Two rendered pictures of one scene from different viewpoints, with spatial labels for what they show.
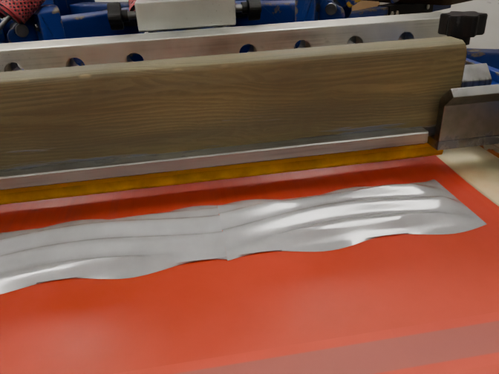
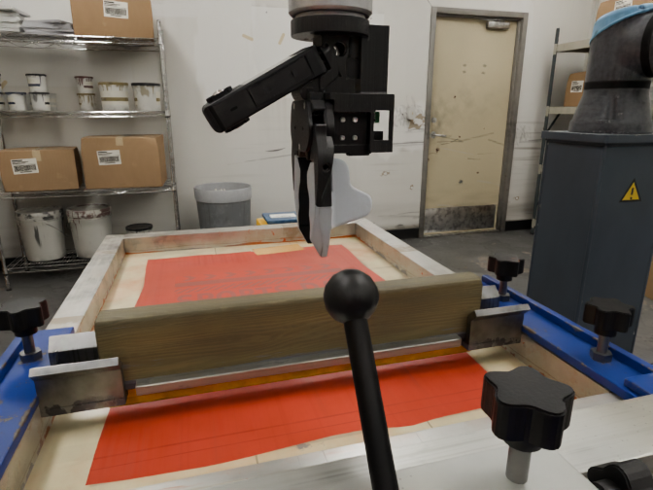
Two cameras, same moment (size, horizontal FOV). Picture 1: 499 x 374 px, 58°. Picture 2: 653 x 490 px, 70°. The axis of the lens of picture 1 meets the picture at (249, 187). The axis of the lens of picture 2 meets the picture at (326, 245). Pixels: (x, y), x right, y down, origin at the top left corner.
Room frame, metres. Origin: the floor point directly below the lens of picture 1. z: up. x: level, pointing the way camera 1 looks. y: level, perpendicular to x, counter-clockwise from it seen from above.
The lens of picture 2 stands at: (0.79, -0.01, 1.24)
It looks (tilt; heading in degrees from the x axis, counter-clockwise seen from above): 16 degrees down; 172
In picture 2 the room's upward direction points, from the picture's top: straight up
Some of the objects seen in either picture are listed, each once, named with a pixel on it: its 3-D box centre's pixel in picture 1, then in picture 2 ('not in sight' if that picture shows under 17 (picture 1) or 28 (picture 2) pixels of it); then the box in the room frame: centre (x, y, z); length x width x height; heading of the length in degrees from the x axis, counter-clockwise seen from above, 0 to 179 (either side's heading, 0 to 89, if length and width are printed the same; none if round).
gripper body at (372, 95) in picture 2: not in sight; (337, 92); (0.33, 0.06, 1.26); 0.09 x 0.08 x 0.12; 99
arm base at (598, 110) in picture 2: not in sight; (612, 107); (-0.11, 0.71, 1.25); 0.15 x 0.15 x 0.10
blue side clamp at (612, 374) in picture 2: not in sight; (541, 344); (0.33, 0.31, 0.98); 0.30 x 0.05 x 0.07; 8
